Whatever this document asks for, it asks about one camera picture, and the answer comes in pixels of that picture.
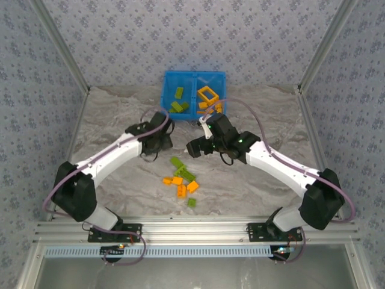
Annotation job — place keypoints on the orange lego brick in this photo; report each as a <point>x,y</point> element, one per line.
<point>219,106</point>
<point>181,191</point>
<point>218,111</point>
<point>177,180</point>
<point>192,186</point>
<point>167,180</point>
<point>202,105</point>

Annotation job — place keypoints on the large green lego plate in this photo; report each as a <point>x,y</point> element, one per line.
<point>177,162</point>

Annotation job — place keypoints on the small green lego brick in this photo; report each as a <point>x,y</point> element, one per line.
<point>184,105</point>
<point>191,202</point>

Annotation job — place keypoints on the dark green lego brick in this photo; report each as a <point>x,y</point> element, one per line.
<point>188,176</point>

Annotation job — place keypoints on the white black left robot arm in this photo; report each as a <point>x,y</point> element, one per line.
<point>114,156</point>

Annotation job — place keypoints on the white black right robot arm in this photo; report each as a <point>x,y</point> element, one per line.
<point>279,168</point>

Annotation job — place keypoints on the orange flat sloped lego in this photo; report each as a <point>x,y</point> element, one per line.
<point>201,112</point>

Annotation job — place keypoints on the blue two-compartment plastic bin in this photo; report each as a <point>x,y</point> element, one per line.
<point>180,79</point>

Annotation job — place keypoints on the small black controller board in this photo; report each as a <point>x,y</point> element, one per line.
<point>112,251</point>
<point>281,252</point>

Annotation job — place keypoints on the grey metal sheet panel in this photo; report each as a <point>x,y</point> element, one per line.
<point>195,274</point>

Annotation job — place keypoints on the orange rectangular frame lego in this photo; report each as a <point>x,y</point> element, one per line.
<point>214,97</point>

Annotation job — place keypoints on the aluminium left side rail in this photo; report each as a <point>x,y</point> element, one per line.
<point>73,135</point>

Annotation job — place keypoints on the aluminium rail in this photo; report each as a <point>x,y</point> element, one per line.
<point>73,135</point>
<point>312,126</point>

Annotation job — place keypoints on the aluminium right side rail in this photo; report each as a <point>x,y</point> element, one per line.
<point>312,126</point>

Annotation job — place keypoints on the aluminium front frame beam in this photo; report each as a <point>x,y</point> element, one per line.
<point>195,230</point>

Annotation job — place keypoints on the aluminium left frame post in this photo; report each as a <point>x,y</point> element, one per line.
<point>60,45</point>

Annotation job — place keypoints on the aluminium frame post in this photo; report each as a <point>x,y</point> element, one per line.
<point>327,42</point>
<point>60,45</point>

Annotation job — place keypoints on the aluminium right frame post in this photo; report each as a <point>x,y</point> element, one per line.
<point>327,42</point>

